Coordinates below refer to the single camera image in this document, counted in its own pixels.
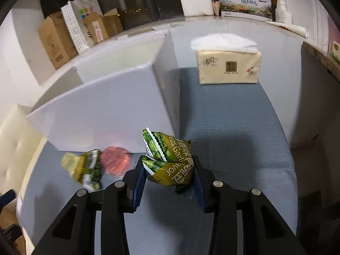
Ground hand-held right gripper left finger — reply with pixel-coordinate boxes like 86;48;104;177
32;155;146;255

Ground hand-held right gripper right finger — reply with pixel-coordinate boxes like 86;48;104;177
193;155;306;255

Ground olive green pea snack packet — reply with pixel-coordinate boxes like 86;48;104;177
142;127;197;198
61;149;104;192

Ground white storage box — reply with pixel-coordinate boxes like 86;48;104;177
25;29;181;154

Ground round pink snack packet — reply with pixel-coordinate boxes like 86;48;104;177
100;146;131;176

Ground cream leather sofa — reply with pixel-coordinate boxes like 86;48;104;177
0;103;47;192

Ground beige tissue pack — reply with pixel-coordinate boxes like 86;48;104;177
191;33;262;85

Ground dark wooden side table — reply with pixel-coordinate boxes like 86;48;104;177
289;41;340;218

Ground large cardboard box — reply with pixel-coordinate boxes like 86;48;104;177
38;12;78;69

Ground small open cardboard box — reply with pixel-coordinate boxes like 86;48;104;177
84;8;124;43

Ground dotted pattern paper bag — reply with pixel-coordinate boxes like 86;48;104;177
61;1;90;54

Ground white foam box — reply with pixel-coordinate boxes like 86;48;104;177
177;0;215;17

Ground white paper bag coloured squares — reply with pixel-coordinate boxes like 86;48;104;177
70;0;104;45

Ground landscape printed box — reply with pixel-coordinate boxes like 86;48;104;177
217;0;274;22

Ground green and white box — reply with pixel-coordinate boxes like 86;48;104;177
332;40;340;64

